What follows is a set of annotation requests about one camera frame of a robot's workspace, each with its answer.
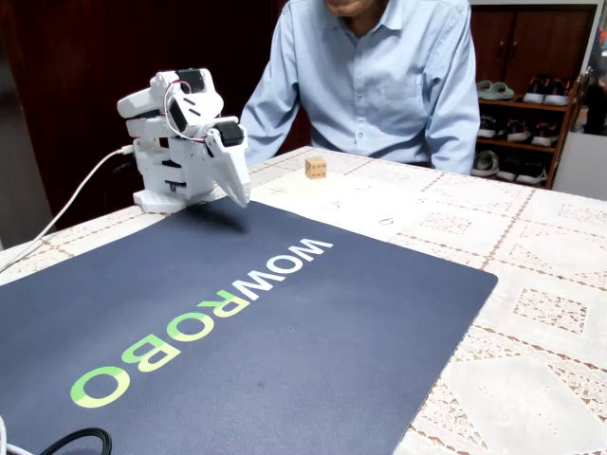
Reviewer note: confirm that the person in light blue shirt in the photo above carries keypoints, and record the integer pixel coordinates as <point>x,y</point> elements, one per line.
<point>370,80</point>

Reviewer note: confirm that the grey sneaker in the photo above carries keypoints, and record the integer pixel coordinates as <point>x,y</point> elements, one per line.
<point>484,163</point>

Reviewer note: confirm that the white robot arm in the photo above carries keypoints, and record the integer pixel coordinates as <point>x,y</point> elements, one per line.
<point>156,161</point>

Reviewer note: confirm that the white box appliance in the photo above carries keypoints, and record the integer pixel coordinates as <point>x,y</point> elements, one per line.
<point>581,166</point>

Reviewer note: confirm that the black orange white sneaker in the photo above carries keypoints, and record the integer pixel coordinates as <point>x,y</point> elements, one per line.
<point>535,92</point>
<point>557,94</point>

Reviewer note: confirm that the brown wooden cupboard with doors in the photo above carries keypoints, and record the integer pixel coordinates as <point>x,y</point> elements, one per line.
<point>536,42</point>

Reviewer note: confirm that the green slipper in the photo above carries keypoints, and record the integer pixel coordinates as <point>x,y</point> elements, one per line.
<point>483,89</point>
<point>502,91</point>

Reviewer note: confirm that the white lace tablecloth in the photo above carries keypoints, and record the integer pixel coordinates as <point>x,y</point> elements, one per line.
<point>545,284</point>

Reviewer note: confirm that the small wooden cube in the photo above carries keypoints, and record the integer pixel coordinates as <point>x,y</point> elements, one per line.
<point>315,168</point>

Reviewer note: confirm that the dark wooden cabinet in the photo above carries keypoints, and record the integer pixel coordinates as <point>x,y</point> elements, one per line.
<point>71,71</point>

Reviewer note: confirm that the wooden shoe rack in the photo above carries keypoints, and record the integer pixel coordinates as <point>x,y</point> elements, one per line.
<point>564,142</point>

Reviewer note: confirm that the dark bag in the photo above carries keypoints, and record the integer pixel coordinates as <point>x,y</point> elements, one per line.
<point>596,109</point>

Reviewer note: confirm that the dark blue WOWROBO mat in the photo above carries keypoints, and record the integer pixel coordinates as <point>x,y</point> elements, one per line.
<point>284,355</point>

